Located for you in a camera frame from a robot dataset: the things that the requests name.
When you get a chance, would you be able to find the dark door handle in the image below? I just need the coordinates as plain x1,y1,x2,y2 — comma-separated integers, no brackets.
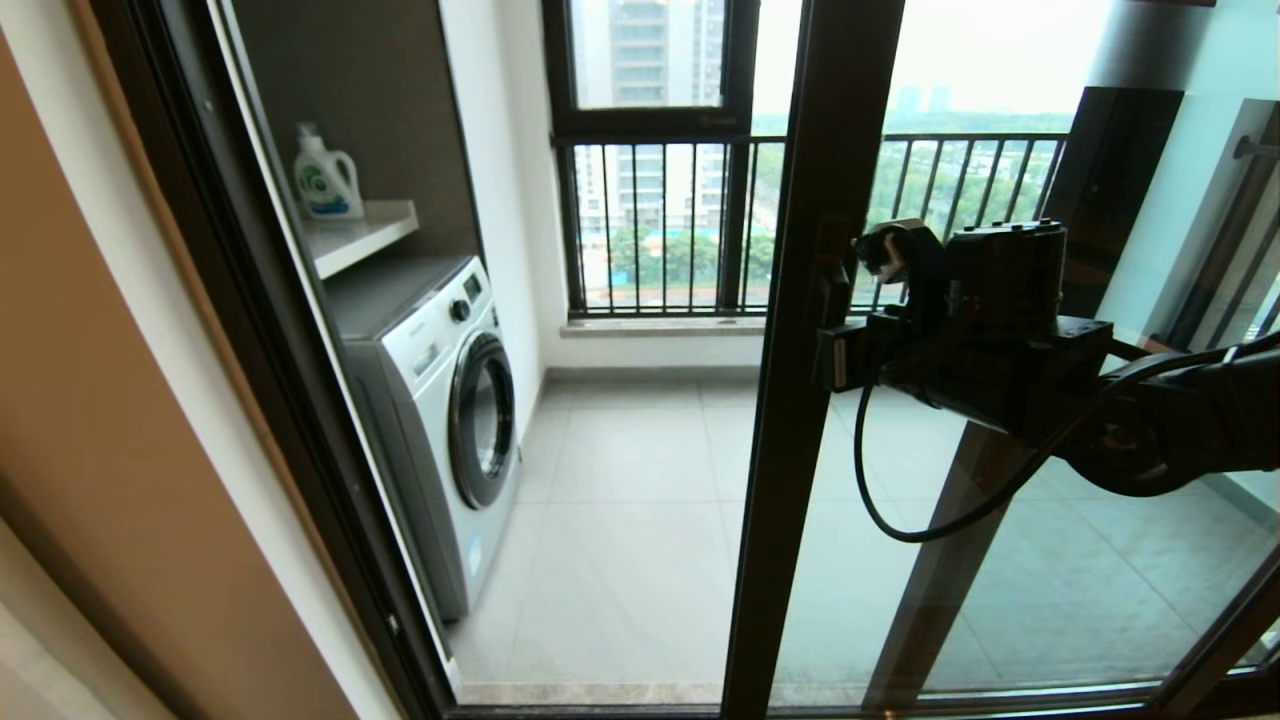
812,214,853,333

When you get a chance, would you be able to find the fixed glass door panel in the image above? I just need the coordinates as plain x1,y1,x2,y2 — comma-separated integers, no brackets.
865,88,1280,713

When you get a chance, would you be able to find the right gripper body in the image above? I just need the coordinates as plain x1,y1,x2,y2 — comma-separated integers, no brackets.
866,305,963,403

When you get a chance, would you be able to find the white wall shelf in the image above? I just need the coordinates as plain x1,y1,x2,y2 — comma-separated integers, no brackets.
300,199,421,281

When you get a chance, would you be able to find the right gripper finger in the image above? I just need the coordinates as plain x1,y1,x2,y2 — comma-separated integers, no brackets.
815,322,881,394

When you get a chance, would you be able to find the white detergent bottle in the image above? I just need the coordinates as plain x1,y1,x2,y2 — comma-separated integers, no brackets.
292,122,365,222

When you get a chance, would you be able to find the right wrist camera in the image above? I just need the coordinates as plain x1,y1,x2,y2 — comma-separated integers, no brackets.
853,218,947,313

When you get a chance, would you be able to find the black balcony railing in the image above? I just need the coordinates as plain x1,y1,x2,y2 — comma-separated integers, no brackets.
570,132,1071,317

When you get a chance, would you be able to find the sliding glass balcony door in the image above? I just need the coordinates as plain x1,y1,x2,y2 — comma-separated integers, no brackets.
720,0,1280,720

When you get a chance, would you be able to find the white front-load washing machine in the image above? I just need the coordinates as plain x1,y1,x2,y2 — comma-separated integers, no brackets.
325,254,522,623

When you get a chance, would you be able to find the black cable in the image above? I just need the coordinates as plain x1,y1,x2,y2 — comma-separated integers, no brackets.
852,340,1280,545

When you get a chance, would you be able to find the dark outer door frame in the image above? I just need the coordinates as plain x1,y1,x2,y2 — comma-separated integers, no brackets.
88,0,463,720

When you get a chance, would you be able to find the grey stone window sill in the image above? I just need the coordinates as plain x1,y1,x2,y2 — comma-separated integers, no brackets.
559,314,769,340

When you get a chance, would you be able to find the black window frame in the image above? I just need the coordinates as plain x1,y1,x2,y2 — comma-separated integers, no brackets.
542,0,763,321

